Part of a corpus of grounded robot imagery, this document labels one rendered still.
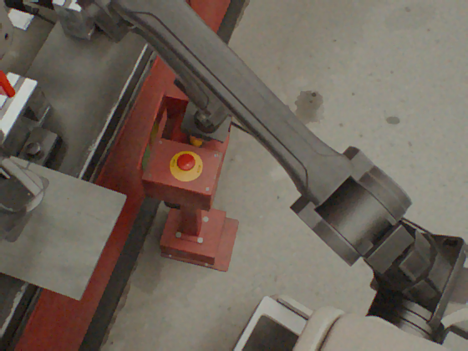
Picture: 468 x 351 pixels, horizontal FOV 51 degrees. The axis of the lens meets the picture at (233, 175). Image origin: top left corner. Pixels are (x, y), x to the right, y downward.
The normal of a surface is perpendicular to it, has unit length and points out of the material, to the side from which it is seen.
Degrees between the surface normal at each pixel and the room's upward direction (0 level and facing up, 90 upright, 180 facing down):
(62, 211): 0
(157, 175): 0
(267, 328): 0
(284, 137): 30
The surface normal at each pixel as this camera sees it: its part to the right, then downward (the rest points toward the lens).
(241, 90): 0.11, 0.14
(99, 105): 0.06, -0.37
